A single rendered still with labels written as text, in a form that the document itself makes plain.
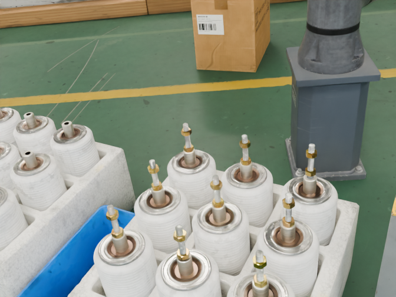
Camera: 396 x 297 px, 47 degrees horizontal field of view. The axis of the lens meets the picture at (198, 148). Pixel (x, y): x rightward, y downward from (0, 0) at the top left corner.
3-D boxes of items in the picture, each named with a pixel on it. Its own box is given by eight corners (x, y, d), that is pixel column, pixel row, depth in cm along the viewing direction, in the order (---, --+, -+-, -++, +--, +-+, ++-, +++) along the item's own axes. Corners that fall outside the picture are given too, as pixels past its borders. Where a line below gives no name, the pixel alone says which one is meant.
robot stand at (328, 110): (284, 142, 134) (286, 47, 117) (349, 138, 132) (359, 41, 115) (293, 183, 119) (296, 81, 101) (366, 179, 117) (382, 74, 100)
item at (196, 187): (181, 247, 95) (168, 181, 85) (175, 216, 103) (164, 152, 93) (225, 239, 96) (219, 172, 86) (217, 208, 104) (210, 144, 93)
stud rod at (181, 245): (182, 266, 66) (176, 230, 62) (180, 261, 67) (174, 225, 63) (189, 264, 67) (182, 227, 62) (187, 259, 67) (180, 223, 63)
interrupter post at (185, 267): (177, 277, 67) (174, 263, 65) (179, 264, 69) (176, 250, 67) (194, 277, 67) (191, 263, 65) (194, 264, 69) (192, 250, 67)
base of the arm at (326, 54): (293, 49, 115) (294, 10, 109) (354, 44, 114) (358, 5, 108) (303, 76, 103) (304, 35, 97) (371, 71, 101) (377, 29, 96)
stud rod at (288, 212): (291, 229, 70) (293, 192, 66) (290, 234, 70) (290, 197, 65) (286, 227, 71) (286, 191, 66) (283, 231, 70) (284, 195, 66)
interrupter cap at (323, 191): (308, 172, 84) (308, 169, 83) (341, 192, 78) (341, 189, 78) (278, 190, 80) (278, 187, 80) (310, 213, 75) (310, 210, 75)
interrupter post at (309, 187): (309, 185, 81) (309, 170, 79) (319, 191, 79) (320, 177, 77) (299, 191, 80) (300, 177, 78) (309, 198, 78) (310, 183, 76)
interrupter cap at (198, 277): (158, 293, 65) (157, 290, 65) (164, 252, 71) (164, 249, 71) (210, 291, 64) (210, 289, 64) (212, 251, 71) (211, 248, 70)
